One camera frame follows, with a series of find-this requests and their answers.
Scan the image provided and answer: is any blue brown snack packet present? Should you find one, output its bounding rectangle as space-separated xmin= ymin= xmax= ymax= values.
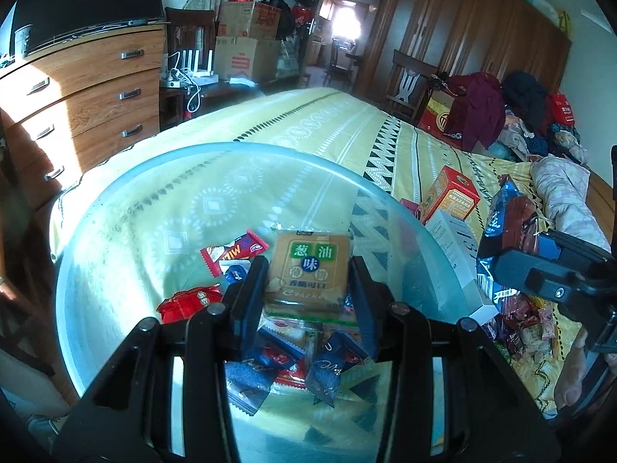
xmin=476 ymin=174 xmax=539 ymax=308

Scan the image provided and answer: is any upper cardboard box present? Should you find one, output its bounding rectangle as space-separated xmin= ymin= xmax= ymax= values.
xmin=217 ymin=1 xmax=282 ymax=41

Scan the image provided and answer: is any white carton box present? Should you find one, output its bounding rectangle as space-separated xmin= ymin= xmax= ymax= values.
xmin=426 ymin=209 xmax=498 ymax=325

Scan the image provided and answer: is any red gift box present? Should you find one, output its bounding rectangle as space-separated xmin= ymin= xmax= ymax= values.
xmin=417 ymin=90 xmax=462 ymax=149

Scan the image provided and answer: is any red snack packet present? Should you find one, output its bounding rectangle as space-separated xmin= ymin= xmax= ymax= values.
xmin=157 ymin=286 xmax=223 ymax=324

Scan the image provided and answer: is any lower cardboard box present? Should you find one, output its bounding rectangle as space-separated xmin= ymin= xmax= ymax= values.
xmin=213 ymin=37 xmax=282 ymax=84

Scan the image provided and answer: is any maroon garment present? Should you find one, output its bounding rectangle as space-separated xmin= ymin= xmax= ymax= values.
xmin=445 ymin=72 xmax=505 ymax=152

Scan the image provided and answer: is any person right hand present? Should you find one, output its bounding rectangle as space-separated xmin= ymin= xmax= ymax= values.
xmin=553 ymin=327 xmax=616 ymax=414

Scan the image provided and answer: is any brown wooden wardrobe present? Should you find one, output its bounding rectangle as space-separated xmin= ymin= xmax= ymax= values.
xmin=352 ymin=0 xmax=571 ymax=103

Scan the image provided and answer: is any flat red box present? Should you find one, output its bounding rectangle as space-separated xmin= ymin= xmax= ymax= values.
xmin=400 ymin=198 xmax=423 ymax=221

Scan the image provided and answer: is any white wifi router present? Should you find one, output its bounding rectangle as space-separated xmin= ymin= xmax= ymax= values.
xmin=165 ymin=49 xmax=219 ymax=88

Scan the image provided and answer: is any brown scallion cracker packet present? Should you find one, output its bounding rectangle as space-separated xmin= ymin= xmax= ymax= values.
xmin=263 ymin=230 xmax=351 ymax=326

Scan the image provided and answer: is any clear glass bowl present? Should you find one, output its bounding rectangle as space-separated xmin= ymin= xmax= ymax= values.
xmin=53 ymin=141 xmax=483 ymax=463

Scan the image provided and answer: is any dark wooden chair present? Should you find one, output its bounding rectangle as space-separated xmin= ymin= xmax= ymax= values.
xmin=381 ymin=49 xmax=437 ymax=124

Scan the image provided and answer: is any lilac folded quilt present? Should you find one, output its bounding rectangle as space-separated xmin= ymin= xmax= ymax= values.
xmin=530 ymin=155 xmax=611 ymax=252

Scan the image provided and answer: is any orange tea box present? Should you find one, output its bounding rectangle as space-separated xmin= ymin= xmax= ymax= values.
xmin=419 ymin=165 xmax=480 ymax=224

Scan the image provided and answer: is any cardboard box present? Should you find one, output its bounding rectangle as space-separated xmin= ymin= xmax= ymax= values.
xmin=213 ymin=37 xmax=282 ymax=84
xmin=217 ymin=1 xmax=282 ymax=41

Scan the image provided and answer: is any dark blue chocolate packet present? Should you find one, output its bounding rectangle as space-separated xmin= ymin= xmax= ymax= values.
xmin=304 ymin=331 xmax=368 ymax=407
xmin=224 ymin=329 xmax=308 ymax=418

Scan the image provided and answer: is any black television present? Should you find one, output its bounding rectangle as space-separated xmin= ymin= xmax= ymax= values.
xmin=1 ymin=0 xmax=164 ymax=56

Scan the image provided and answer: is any blue white snack packet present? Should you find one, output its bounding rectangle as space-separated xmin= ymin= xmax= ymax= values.
xmin=220 ymin=259 xmax=251 ymax=284

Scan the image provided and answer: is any red milk candy packet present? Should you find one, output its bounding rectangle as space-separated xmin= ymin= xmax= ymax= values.
xmin=200 ymin=230 xmax=269 ymax=277

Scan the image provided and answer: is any wooden chest of drawers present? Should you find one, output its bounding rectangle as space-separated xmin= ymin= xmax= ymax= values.
xmin=1 ymin=24 xmax=165 ymax=209

